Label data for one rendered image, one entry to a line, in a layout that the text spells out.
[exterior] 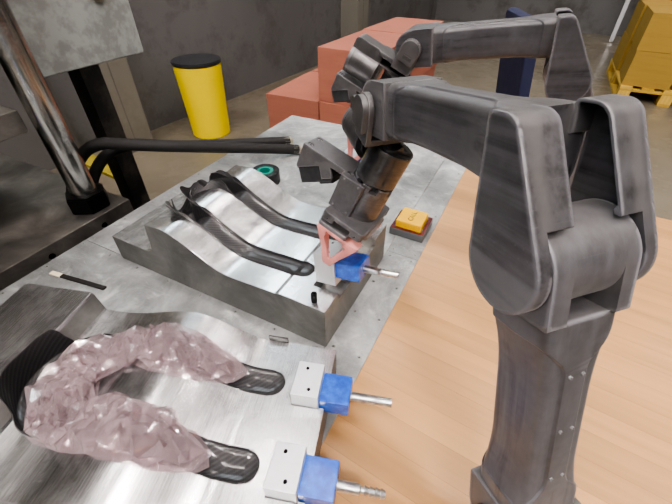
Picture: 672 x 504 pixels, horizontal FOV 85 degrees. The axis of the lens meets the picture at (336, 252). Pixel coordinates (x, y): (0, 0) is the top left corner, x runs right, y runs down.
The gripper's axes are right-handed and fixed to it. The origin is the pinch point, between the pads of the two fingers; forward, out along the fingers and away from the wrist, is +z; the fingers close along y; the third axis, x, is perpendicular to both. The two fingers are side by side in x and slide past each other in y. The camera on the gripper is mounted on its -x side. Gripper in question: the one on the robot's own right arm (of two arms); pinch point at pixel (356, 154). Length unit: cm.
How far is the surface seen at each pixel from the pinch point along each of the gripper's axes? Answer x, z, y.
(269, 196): -10.2, 10.1, 16.2
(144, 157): -160, 180, -116
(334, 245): 7.4, -3.4, 31.1
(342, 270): 10.6, -3.2, 34.6
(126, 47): -72, 18, -11
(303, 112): -64, 93, -157
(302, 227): -0.2, 8.2, 20.5
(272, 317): 5.2, 12.1, 39.1
